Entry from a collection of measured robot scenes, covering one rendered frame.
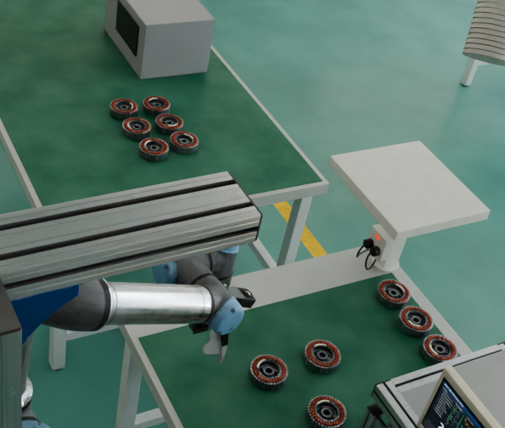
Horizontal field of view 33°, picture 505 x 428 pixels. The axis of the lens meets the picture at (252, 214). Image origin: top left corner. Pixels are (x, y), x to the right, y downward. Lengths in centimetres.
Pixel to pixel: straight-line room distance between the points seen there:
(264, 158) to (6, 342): 255
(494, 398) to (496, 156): 347
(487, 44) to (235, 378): 120
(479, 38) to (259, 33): 345
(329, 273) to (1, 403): 207
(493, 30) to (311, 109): 273
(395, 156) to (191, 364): 90
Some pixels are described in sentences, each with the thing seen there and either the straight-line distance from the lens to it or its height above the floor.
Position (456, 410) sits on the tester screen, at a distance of 194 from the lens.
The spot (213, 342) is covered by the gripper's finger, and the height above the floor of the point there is 121.
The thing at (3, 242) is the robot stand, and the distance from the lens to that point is 94.
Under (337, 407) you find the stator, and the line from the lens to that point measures 247.
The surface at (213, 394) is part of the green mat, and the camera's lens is 245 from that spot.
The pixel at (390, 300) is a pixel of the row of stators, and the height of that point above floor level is 79.
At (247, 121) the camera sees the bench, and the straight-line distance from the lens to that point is 353.
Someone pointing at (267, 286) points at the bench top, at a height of 75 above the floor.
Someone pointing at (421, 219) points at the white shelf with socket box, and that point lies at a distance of 248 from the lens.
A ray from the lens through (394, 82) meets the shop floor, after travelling 569.
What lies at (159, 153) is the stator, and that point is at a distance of 320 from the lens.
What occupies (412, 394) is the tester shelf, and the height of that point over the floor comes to 111.
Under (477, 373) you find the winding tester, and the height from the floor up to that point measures 132.
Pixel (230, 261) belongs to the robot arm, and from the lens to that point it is 180.
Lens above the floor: 266
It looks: 39 degrees down
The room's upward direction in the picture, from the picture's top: 13 degrees clockwise
